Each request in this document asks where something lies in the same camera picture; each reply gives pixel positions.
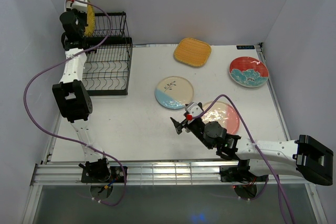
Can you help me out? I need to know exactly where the round yellow green woven plate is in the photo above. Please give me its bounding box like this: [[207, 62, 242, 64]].
[[85, 5, 96, 37]]

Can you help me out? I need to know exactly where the white plate green maroon rim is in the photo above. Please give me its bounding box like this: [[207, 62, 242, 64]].
[[64, 0, 72, 12]]

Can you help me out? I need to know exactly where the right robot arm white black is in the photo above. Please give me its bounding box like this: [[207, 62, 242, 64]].
[[172, 118, 333, 186]]

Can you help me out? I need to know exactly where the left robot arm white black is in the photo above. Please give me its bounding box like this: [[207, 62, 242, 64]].
[[52, 9, 111, 182]]

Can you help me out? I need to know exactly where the cream pink plate with sprig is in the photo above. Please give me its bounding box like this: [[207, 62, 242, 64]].
[[202, 101, 240, 134]]

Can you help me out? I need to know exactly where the cream blue plate with sprig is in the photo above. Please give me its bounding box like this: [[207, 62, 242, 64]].
[[154, 76, 194, 110]]

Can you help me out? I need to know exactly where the red plate blue flower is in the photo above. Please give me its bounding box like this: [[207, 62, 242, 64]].
[[229, 57, 269, 88]]

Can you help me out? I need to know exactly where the square orange woven plate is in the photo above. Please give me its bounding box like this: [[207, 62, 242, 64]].
[[174, 38, 212, 68]]

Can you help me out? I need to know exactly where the blue label sticker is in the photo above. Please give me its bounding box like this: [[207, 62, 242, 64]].
[[236, 45, 255, 50]]

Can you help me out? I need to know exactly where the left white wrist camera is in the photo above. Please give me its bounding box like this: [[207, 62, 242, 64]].
[[71, 0, 88, 13]]

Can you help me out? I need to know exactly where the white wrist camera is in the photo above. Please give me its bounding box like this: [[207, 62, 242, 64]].
[[71, 0, 88, 13], [185, 102, 204, 121]]

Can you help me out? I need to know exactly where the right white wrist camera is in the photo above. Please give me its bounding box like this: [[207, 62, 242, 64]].
[[185, 102, 204, 121]]

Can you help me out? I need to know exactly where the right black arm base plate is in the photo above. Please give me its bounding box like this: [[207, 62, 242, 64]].
[[219, 166, 268, 184]]

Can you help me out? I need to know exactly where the black wire dish rack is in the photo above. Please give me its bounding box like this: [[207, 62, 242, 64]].
[[82, 12, 133, 96]]

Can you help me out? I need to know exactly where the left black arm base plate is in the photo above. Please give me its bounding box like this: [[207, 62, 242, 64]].
[[80, 166, 128, 184]]

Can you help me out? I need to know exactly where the aluminium front rail frame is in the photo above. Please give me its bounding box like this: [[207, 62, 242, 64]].
[[30, 159, 316, 187]]

